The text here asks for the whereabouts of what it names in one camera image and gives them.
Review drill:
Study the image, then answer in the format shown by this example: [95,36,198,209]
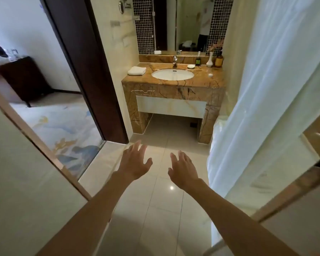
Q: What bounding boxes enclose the person's right hand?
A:
[168,150,199,188]

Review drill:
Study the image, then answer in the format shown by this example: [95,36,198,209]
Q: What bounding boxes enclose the person's left hand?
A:
[115,140,153,182]

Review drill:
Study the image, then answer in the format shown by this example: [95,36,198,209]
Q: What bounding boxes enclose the person's left forearm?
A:
[37,170,131,256]

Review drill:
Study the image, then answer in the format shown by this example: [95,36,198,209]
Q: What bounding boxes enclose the person's right forearm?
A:
[183,178,300,256]

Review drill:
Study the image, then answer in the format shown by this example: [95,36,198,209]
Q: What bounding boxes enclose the brown marble vanity counter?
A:
[122,62,226,145]

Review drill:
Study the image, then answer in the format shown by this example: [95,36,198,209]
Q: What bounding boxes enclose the patterned blue and gold carpet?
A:
[11,102,106,179]

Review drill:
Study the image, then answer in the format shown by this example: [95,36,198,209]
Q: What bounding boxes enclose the white oval sink basin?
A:
[151,68,194,81]

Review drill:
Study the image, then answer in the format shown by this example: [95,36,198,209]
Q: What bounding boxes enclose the folded white towel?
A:
[127,66,146,76]

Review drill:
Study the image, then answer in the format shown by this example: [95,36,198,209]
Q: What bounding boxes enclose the white shower curtain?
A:
[207,0,320,211]

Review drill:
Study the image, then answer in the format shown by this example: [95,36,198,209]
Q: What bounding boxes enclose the dried flower sprig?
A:
[207,38,225,52]

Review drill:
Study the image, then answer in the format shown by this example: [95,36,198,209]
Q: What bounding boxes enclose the dark wooden cabinet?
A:
[0,56,54,103]

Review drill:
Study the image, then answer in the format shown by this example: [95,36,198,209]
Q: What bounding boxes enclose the round chrome magnifying mirror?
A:
[119,0,133,14]

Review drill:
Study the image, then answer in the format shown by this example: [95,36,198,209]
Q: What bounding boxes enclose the dark brown door frame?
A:
[39,0,129,145]

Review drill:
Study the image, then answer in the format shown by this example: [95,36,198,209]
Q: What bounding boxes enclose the glass panel with bronze frame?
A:
[0,85,92,256]
[211,108,320,256]

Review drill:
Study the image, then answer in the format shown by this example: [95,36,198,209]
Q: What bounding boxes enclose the wall mirror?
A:
[153,0,216,53]

